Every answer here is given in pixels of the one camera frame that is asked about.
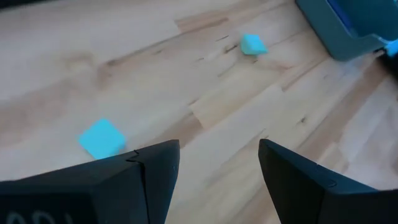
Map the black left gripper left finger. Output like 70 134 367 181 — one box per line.
0 139 181 224

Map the teal cube block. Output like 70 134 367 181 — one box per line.
77 118 127 161
239 33 269 57

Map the teal plastic bin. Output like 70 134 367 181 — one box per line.
294 0 398 62

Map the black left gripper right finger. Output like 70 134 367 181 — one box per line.
257 138 398 224

